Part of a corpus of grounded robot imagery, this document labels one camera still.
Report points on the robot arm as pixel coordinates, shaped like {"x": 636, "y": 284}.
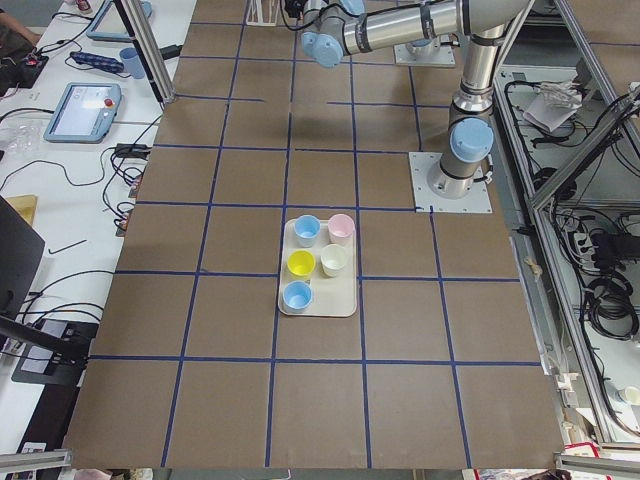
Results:
{"x": 332, "y": 30}

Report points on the blue plastic cup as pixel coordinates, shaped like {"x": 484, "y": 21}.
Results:
{"x": 307, "y": 229}
{"x": 297, "y": 296}

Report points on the pale green plastic cup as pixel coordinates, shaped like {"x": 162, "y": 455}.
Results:
{"x": 334, "y": 259}

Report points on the pink plastic cup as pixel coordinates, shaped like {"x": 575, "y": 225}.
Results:
{"x": 341, "y": 228}

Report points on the yellow plastic cup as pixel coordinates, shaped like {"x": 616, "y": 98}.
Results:
{"x": 301, "y": 264}

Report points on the blue cup on desk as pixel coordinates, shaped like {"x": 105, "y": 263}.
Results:
{"x": 132, "y": 63}

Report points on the cream plastic tray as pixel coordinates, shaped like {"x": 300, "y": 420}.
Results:
{"x": 332, "y": 296}

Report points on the black allen key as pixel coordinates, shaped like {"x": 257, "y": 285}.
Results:
{"x": 66, "y": 247}

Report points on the teach pendant tablet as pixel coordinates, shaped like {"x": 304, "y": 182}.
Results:
{"x": 107, "y": 25}
{"x": 84, "y": 113}

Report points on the blue pencil case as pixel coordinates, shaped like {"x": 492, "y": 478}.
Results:
{"x": 99, "y": 62}

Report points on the black monitor stand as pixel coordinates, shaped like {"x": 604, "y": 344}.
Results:
{"x": 55, "y": 351}

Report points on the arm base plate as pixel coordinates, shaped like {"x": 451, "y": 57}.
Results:
{"x": 435, "y": 192}
{"x": 435, "y": 55}

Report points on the white wire cup rack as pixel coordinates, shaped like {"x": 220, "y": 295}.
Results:
{"x": 262, "y": 13}

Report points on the aluminium frame post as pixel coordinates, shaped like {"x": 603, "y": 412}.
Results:
{"x": 140, "y": 33}

